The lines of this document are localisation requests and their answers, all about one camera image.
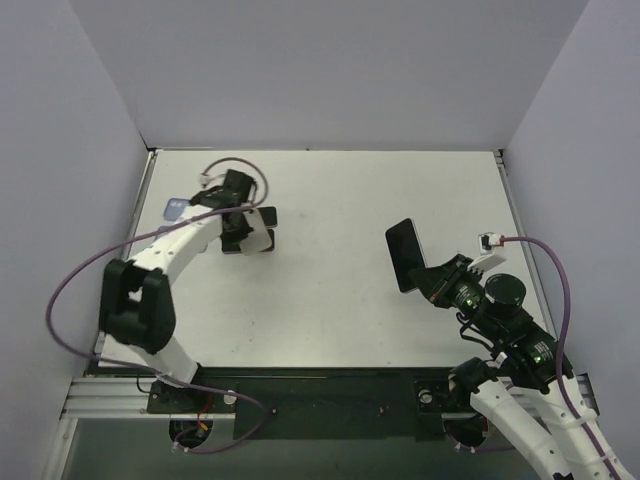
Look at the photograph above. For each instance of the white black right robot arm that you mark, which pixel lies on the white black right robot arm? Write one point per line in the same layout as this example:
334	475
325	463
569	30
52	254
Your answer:
531	394

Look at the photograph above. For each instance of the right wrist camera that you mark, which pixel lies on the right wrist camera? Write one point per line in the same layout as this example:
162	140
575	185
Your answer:
491	253

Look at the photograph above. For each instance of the lilac phone case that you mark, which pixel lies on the lilac phone case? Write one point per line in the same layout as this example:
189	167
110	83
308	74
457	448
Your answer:
174	209

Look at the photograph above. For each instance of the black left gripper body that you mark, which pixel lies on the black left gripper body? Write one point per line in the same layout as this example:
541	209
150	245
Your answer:
236	226

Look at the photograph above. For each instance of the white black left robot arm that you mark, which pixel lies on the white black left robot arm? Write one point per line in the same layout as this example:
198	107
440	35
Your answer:
137	308

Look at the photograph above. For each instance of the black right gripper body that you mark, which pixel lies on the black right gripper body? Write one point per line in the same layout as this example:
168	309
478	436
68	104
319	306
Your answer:
444	282

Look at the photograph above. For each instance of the black smartphone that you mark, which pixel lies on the black smartphone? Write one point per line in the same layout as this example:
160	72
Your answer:
269	216
405	252
256	242

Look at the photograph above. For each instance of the aluminium table edge rail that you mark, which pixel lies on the aluminium table edge rail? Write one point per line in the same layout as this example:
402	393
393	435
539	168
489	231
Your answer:
110	398

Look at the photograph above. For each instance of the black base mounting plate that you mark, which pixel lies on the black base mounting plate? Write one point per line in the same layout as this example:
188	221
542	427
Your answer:
319	404

